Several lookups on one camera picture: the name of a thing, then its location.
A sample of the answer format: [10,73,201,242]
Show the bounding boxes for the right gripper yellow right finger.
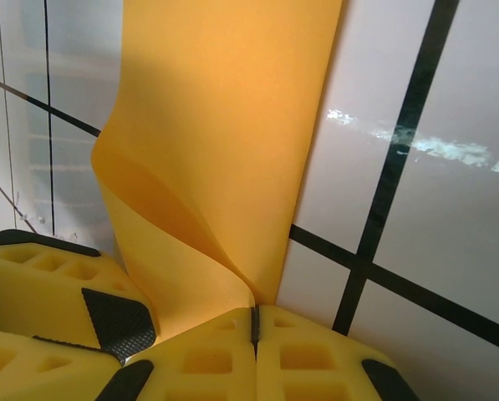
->
[255,303,422,401]

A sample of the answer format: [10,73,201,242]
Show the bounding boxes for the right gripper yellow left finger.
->
[98,306,257,401]

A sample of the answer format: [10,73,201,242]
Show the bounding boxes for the yellow paper sheet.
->
[90,0,345,339]

